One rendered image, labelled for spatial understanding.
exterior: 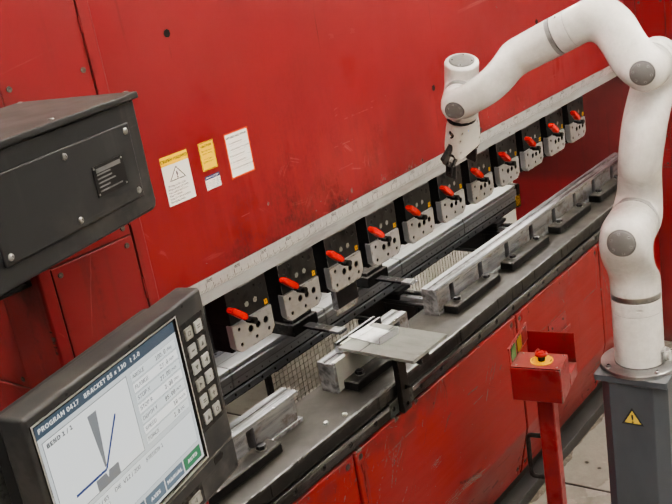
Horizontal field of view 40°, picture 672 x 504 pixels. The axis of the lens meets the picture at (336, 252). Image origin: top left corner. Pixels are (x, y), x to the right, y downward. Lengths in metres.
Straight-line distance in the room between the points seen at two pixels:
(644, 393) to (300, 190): 1.01
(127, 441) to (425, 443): 1.61
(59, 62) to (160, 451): 0.70
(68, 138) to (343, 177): 1.35
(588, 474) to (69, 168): 2.84
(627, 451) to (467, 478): 0.85
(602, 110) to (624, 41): 2.43
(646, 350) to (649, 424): 0.19
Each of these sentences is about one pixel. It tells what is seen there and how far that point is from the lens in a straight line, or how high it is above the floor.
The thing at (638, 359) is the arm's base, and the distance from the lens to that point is 2.39.
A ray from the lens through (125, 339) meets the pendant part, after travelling 1.46.
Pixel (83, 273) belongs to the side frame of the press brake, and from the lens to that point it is 1.77.
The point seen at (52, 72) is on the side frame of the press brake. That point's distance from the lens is 1.72.
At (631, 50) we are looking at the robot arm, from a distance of 2.11.
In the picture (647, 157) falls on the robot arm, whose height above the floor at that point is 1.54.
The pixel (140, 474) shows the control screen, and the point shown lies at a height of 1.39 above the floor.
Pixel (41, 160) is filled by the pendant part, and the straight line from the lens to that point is 1.35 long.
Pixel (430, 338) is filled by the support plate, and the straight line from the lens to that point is 2.68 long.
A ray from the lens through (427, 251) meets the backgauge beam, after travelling 3.52.
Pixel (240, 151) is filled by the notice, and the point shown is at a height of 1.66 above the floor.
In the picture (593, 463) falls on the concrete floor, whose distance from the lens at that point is 3.91.
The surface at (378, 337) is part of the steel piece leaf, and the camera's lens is 2.73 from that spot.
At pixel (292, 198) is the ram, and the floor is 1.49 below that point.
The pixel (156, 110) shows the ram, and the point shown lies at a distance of 2.13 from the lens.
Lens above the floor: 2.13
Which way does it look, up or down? 19 degrees down
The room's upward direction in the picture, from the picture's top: 10 degrees counter-clockwise
